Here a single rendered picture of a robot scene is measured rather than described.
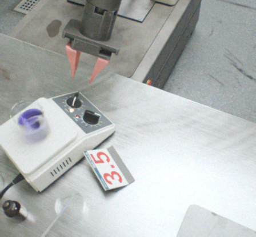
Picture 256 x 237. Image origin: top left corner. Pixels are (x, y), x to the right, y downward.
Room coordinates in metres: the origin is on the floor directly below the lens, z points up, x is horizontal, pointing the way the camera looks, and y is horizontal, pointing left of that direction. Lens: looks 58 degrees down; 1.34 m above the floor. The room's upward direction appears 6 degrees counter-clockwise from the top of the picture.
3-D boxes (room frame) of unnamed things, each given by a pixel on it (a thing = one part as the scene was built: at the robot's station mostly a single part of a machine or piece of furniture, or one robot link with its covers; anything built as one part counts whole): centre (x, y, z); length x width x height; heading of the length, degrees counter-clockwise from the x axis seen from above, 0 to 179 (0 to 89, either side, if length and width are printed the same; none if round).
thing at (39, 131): (0.30, 0.17, 0.87); 0.06 x 0.05 x 0.08; 94
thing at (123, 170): (0.25, 0.05, 0.77); 0.09 x 0.06 x 0.04; 26
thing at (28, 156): (0.30, 0.18, 0.83); 0.12 x 0.12 x 0.01; 37
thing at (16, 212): (0.18, 0.23, 0.78); 0.03 x 0.03 x 0.07
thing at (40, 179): (0.32, 0.16, 0.79); 0.22 x 0.13 x 0.08; 127
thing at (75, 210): (0.18, 0.13, 0.76); 0.06 x 0.06 x 0.02
